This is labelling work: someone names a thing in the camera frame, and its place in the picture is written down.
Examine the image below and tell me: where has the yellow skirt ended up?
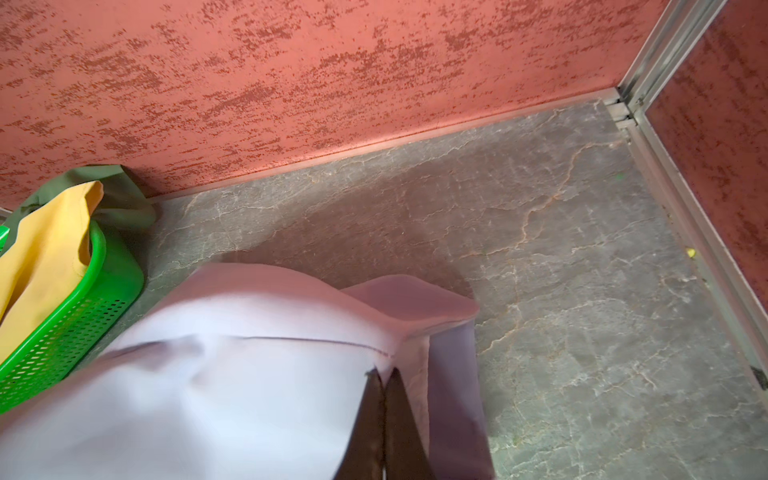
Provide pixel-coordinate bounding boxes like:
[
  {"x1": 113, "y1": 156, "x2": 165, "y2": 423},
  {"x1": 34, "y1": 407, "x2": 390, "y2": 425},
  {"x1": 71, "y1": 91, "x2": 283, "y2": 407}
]
[{"x1": 1, "y1": 181, "x2": 104, "y2": 360}]

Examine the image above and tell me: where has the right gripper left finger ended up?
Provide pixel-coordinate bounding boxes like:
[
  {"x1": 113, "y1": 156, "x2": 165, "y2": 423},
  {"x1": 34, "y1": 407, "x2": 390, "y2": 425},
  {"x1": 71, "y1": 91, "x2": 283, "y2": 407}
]
[{"x1": 334, "y1": 370, "x2": 385, "y2": 480}]

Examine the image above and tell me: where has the lavender skirt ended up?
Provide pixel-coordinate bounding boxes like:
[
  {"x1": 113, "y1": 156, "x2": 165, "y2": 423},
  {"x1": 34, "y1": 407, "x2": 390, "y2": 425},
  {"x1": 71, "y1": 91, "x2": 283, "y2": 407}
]
[{"x1": 1, "y1": 263, "x2": 495, "y2": 479}]

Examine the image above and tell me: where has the right aluminium corner post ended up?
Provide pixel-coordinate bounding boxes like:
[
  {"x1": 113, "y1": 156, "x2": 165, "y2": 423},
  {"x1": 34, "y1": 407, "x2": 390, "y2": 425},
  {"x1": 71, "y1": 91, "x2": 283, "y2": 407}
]
[{"x1": 611, "y1": 1, "x2": 767, "y2": 392}]

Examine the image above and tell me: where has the dark green skirt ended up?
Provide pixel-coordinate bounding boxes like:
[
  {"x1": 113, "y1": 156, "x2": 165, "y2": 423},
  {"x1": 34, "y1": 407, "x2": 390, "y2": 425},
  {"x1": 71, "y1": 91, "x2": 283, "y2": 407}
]
[{"x1": 1, "y1": 165, "x2": 157, "y2": 253}]

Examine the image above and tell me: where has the green plastic basket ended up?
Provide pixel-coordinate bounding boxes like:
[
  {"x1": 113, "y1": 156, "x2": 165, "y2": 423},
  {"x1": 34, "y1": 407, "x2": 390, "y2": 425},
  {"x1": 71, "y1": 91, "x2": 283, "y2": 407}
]
[{"x1": 1, "y1": 221, "x2": 145, "y2": 413}]

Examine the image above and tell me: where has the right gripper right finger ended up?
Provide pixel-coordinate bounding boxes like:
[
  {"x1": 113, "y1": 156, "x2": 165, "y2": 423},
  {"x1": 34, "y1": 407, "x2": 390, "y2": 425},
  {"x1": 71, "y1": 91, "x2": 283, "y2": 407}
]
[{"x1": 384, "y1": 369, "x2": 436, "y2": 480}]

